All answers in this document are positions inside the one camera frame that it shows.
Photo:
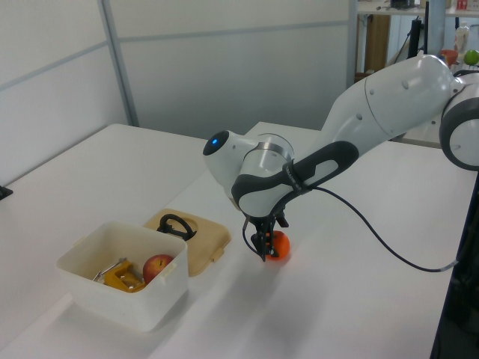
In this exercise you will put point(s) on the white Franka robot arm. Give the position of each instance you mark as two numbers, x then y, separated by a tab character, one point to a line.
393	97

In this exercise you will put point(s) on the black upright post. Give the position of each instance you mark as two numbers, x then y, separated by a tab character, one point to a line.
460	280

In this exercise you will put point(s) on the beige plastic lid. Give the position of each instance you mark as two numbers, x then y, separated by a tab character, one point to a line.
204	239

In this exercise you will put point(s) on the black table mount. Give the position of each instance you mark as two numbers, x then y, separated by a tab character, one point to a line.
4	192

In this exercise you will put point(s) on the wooden cabinet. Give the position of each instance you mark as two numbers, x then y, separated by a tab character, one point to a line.
376	43

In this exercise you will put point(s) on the green apple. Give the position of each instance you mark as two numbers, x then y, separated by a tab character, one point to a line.
472	57

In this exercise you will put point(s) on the grey partition frame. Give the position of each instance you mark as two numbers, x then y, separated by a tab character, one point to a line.
119	63

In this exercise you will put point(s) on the black monitor stand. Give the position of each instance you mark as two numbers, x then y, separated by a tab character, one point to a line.
416	33

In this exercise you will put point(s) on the red apple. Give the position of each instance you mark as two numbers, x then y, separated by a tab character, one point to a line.
155	267

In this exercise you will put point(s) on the orange bowl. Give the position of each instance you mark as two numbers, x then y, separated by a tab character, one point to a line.
450	56

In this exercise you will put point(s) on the small yellow C-clamp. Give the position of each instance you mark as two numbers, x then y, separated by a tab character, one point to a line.
121	278

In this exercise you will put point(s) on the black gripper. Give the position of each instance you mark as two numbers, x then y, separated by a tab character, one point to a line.
263	220

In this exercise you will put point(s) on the orange mandarin fruit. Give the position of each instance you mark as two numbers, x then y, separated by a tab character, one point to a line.
282	245

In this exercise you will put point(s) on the white plastic container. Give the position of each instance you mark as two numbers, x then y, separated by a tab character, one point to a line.
123	306

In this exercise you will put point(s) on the white bottle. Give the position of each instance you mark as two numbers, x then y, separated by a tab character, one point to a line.
462	37

